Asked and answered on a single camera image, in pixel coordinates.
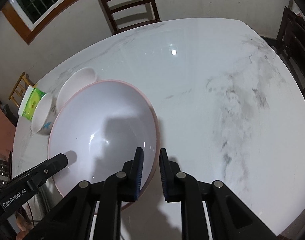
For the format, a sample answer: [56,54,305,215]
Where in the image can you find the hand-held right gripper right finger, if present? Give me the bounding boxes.
[159,148,278,240]

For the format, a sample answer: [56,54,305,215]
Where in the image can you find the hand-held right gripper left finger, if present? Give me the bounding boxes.
[25,147,145,240]

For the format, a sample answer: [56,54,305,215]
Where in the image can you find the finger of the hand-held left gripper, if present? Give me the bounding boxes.
[26,153,69,191]

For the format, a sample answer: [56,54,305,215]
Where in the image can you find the white bowl with blue print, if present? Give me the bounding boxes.
[31,92,53,135]

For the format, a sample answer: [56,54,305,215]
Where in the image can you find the pink bowl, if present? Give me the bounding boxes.
[48,79,160,210]

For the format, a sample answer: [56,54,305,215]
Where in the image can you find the white bowl with lettering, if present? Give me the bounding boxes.
[57,67,98,110]

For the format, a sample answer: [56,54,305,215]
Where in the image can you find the person's left hand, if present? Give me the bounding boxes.
[16,216,35,240]

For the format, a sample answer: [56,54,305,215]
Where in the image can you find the pink cloth cover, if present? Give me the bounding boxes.
[0,97,16,160]

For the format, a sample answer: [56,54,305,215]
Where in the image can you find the green tissue box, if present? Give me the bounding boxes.
[18,85,46,120]

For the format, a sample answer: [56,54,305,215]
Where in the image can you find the light bamboo chair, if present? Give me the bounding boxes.
[9,72,34,108]

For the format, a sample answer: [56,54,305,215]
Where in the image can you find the dark wooden ladder-back chair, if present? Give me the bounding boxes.
[96,0,161,35]

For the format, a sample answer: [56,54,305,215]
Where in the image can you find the stacked dark wooden chairs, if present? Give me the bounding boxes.
[276,6,305,103]

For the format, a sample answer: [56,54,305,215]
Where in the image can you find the black cable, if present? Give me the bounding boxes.
[24,196,36,230]

